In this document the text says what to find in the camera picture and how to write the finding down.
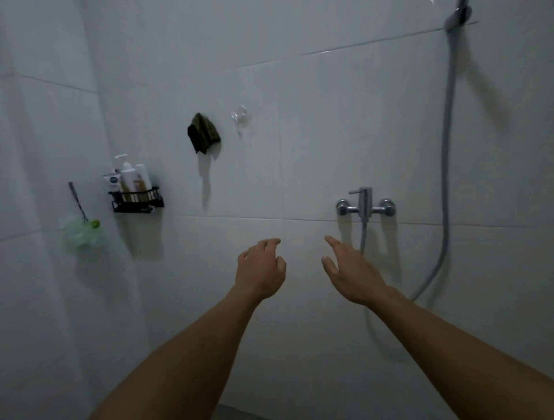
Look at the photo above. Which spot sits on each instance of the shower head wall holder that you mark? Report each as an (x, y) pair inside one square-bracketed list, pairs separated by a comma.
[(458, 13)]

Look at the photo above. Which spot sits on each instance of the chrome shower mixer tap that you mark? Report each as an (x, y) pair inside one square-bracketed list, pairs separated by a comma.
[(366, 206)]

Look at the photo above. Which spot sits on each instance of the person's right hand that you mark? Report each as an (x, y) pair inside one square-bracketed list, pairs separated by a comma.
[(355, 272)]

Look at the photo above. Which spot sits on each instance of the dark green hanging cloth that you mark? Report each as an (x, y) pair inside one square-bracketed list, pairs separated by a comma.
[(203, 133)]

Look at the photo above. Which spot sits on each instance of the person's right thumb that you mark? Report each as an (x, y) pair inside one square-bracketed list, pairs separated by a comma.
[(329, 267)]

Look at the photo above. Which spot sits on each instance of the person's left hand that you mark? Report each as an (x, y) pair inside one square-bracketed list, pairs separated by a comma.
[(259, 270)]

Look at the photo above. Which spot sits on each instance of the clear suction wall hook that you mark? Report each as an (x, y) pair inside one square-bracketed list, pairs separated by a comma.
[(239, 117)]

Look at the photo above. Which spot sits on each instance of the white and gold bottle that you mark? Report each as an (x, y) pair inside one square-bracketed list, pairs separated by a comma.
[(141, 178)]

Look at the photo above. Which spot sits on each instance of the white tube with blue label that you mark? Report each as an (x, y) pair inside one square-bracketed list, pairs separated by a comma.
[(114, 182)]

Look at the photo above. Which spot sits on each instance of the person's left forearm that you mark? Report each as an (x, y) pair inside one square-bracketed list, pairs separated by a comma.
[(181, 359)]

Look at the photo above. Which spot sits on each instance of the person's left thumb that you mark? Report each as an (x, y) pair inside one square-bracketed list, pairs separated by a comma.
[(281, 265)]

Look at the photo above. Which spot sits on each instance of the white pump bottle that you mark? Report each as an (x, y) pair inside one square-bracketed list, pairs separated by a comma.
[(127, 177)]

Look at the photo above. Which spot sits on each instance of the green mesh bath sponge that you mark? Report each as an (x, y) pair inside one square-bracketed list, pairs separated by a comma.
[(84, 233)]

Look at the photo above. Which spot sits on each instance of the person's right forearm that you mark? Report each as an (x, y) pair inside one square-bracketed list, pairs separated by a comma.
[(463, 359)]

